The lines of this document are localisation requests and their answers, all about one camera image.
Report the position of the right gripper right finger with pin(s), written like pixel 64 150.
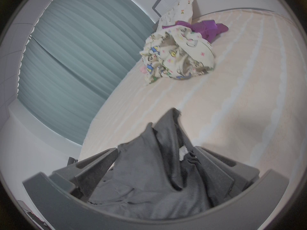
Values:
pixel 227 174

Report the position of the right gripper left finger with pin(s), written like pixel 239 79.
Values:
pixel 96 171

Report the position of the black T-shirt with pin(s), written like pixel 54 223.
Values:
pixel 148 176

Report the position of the bed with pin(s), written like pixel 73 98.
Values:
pixel 239 92

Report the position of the black chest of drawers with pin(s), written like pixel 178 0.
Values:
pixel 72 161

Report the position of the pink garment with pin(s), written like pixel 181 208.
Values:
pixel 143 70

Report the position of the blue-green curtain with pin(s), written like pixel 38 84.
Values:
pixel 72 56

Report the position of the white printed garment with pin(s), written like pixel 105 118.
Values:
pixel 177 56

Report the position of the purple garment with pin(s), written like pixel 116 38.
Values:
pixel 208 29

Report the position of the white printed pillow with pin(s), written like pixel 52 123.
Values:
pixel 182 8

